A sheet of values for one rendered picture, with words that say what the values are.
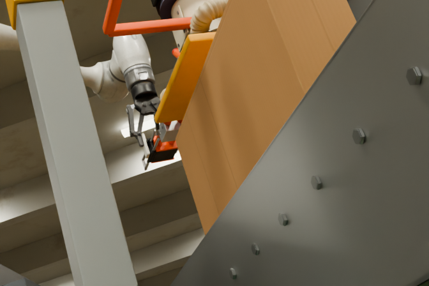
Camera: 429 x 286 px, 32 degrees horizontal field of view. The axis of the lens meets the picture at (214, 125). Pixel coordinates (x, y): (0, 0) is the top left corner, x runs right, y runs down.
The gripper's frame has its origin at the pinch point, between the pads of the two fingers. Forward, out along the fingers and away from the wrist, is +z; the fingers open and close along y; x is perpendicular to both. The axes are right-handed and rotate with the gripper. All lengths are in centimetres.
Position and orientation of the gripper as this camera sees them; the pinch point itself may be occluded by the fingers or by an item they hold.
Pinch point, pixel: (159, 145)
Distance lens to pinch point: 221.1
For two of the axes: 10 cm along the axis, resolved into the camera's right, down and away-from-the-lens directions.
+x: -2.6, 4.7, 8.5
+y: 9.2, -1.5, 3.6
